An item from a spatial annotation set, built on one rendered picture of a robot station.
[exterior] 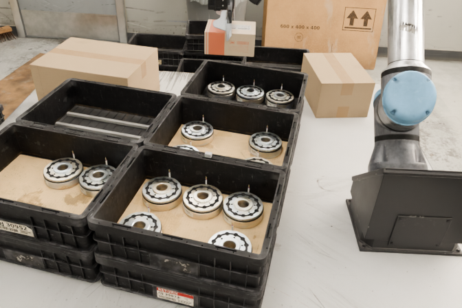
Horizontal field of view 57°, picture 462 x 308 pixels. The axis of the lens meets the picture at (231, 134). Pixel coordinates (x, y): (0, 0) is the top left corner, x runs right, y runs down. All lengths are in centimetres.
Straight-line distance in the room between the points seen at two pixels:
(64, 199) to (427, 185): 92
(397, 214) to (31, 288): 93
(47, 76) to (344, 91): 116
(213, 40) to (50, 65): 68
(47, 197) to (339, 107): 114
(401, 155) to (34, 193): 96
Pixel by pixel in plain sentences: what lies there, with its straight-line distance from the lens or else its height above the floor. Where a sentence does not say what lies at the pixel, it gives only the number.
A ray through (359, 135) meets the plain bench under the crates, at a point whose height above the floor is 70.
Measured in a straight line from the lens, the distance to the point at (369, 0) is 401.
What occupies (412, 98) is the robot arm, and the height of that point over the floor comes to 114.
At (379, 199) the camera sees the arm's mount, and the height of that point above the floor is 89.
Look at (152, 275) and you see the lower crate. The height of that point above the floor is 80.
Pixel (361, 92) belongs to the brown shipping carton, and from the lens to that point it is 179.
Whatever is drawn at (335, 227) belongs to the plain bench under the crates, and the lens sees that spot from 131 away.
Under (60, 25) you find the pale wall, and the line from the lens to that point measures 455.
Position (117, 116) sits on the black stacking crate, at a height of 83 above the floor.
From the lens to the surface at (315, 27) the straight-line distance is 395.
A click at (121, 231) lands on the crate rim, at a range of 95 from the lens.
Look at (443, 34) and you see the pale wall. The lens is 452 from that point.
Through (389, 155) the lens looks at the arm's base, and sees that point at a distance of 117.
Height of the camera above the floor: 160
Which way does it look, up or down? 34 degrees down
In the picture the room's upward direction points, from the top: 2 degrees clockwise
